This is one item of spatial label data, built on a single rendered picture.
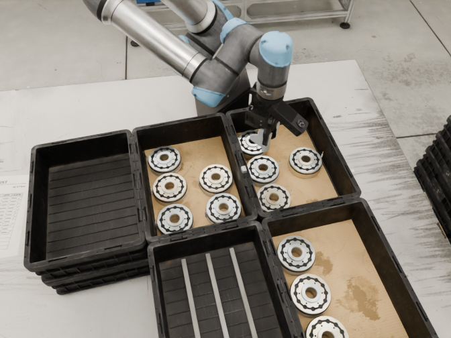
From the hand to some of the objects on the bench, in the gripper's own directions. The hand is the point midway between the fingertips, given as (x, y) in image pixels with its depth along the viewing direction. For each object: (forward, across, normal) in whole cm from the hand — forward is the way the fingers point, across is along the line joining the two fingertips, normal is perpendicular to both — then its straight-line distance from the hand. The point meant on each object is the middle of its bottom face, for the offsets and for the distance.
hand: (270, 143), depth 112 cm
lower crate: (+25, +38, -40) cm, 60 cm away
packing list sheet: (+25, +52, -76) cm, 96 cm away
